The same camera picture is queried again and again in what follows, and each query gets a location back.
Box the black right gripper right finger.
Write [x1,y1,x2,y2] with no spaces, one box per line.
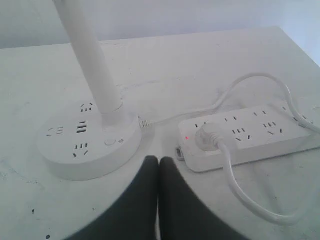
[158,156,246,240]

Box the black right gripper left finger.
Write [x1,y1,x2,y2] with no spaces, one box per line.
[68,155,159,240]

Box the white power strip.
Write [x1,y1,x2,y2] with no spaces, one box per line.
[176,101,320,173]

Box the white plug with cable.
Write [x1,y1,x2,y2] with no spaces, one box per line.
[138,99,320,227]

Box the white power strip cable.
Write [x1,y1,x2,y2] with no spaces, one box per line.
[214,72,320,131]

